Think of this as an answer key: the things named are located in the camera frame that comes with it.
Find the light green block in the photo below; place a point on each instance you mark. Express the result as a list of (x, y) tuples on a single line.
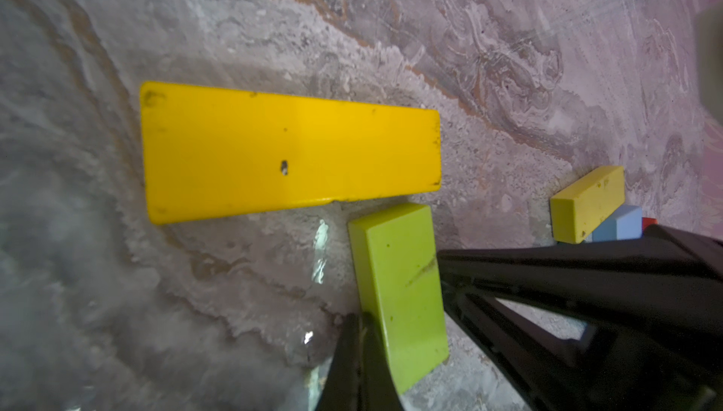
[(397, 273)]

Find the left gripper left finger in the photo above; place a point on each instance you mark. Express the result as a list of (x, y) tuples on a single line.
[(359, 378)]

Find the yellow block top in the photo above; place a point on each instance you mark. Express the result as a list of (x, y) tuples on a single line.
[(211, 153)]

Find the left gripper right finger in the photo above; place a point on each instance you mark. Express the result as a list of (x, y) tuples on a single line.
[(617, 325)]

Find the yellow block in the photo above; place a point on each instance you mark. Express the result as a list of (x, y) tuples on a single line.
[(580, 208), (211, 153)]

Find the light blue block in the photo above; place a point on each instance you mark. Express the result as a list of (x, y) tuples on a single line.
[(625, 223)]

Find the yellow block right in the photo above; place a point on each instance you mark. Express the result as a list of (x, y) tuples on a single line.
[(580, 208)]

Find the red block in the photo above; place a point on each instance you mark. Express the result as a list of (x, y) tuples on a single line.
[(647, 222)]

